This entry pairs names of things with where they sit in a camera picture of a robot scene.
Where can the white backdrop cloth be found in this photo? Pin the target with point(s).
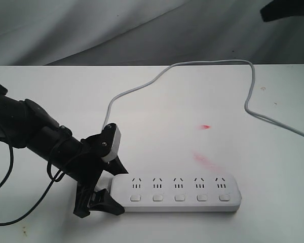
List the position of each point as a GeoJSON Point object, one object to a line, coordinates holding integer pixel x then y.
{"type": "Point", "coordinates": [144, 33]}

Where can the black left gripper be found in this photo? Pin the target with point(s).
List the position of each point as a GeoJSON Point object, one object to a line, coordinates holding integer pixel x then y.
{"type": "Point", "coordinates": [87, 168]}

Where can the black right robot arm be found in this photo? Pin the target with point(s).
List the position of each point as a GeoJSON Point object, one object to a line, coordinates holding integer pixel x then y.
{"type": "Point", "coordinates": [280, 9]}

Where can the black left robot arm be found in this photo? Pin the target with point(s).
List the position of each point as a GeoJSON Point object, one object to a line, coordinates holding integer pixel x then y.
{"type": "Point", "coordinates": [25, 124]}

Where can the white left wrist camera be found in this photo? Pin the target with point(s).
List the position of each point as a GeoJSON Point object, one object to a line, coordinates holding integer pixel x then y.
{"type": "Point", "coordinates": [110, 137]}

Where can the white five-socket power strip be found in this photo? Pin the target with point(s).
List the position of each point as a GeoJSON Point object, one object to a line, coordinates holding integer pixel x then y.
{"type": "Point", "coordinates": [191, 192]}

